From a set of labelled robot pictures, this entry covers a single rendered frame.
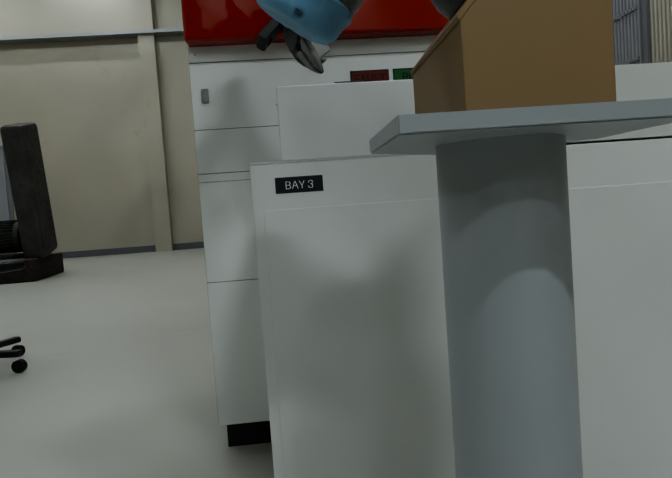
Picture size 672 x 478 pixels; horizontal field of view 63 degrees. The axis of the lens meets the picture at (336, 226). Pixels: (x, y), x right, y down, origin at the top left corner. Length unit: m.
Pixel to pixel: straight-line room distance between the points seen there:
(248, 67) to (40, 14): 10.57
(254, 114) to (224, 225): 0.34
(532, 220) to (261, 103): 1.16
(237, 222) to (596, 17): 1.24
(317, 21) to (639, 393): 0.97
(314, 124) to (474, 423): 0.60
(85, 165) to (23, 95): 1.69
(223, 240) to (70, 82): 10.13
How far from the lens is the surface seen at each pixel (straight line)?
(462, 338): 0.71
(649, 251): 1.26
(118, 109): 11.33
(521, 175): 0.67
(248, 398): 1.78
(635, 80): 1.26
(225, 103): 1.71
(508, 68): 0.61
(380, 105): 1.07
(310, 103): 1.06
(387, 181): 1.06
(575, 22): 0.65
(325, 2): 0.72
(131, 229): 11.15
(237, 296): 1.70
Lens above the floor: 0.74
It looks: 3 degrees down
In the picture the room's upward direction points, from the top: 4 degrees counter-clockwise
